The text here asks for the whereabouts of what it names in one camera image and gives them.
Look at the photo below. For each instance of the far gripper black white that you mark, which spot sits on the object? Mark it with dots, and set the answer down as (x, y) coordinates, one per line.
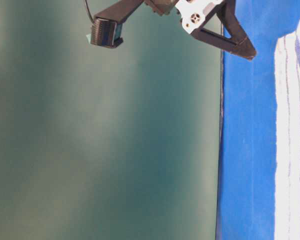
(195, 12)

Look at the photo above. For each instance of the white blue-striped towel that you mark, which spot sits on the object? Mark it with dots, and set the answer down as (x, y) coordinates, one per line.
(287, 174)

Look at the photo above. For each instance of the blue table cloth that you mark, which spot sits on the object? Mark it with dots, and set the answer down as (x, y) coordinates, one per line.
(247, 165)

